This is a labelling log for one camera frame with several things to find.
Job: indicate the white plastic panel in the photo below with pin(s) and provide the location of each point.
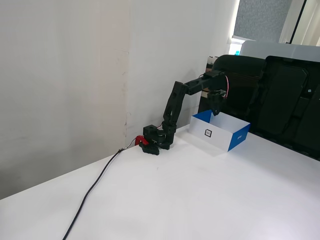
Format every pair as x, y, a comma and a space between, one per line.
275, 51

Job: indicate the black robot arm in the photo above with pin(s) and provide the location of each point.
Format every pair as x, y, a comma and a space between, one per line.
175, 100

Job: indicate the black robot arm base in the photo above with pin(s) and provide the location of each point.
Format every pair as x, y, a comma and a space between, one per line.
151, 137

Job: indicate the blue and white box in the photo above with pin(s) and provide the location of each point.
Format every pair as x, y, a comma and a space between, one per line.
220, 137

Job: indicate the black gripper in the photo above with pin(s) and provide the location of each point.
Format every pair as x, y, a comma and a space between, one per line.
215, 100

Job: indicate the bottle with blue cap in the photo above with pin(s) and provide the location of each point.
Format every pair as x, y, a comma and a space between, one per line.
236, 52

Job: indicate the black plastic case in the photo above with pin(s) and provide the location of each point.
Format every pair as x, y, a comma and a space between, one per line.
282, 105

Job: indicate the red clamp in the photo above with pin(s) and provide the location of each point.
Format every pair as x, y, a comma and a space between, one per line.
139, 140

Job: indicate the dark window frame post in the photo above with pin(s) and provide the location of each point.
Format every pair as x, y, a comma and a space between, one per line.
297, 20

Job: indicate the black office chair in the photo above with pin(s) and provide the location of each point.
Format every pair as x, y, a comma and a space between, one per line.
240, 95

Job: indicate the brown cardboard box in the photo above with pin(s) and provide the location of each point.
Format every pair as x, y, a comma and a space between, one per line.
208, 66

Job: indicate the gray window blind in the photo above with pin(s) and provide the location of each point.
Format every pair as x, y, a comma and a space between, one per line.
260, 17

